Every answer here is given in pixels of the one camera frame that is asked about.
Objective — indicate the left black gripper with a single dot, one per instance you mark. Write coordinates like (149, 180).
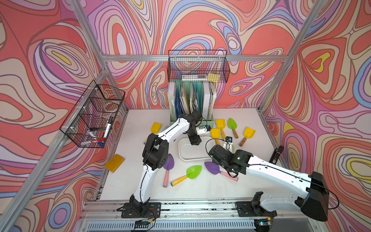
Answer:
(195, 139)

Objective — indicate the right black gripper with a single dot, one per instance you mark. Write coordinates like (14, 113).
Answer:
(214, 161)

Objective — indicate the green trowel wooden handle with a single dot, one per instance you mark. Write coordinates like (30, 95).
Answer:
(233, 126)

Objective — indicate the yellow shovel wooden handle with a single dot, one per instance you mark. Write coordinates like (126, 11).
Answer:
(247, 134)

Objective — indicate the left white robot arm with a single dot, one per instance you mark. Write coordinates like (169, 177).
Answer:
(156, 150)

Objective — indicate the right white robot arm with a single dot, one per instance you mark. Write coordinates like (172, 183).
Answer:
(307, 193)

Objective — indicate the white storage tray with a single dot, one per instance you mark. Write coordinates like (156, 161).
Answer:
(188, 152)

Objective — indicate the yellow plastic shovel blue cap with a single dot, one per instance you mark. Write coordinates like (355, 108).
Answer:
(155, 127)

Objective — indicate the mint green file crate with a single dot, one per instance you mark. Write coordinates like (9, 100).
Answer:
(192, 99)

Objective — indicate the black handheld device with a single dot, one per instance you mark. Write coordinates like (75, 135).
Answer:
(276, 155)

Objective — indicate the yellow sponge in basket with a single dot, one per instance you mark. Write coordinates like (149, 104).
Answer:
(212, 77)

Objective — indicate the black white marker pen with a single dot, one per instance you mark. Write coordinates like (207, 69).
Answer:
(108, 127)

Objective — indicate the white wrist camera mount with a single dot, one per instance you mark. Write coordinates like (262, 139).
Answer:
(203, 129)

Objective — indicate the purple trowel pink handle right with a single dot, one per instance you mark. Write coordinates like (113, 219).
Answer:
(215, 170)

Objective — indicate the purple trowel pink handle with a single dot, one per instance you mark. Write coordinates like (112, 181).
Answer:
(169, 165)
(215, 170)

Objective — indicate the green scoop yellow handle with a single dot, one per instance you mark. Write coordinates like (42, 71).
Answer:
(191, 173)

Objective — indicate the purple trowel pink handle left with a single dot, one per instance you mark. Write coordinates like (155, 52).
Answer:
(169, 165)

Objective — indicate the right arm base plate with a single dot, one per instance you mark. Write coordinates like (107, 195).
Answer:
(253, 208)

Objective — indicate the black wire basket back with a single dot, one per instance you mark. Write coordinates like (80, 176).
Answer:
(193, 65)

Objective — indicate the black wire basket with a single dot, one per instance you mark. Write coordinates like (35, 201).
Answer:
(193, 65)
(86, 124)

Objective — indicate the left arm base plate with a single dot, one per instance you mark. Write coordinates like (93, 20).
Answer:
(148, 210)

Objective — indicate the black wire basket left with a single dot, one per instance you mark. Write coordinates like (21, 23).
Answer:
(86, 124)

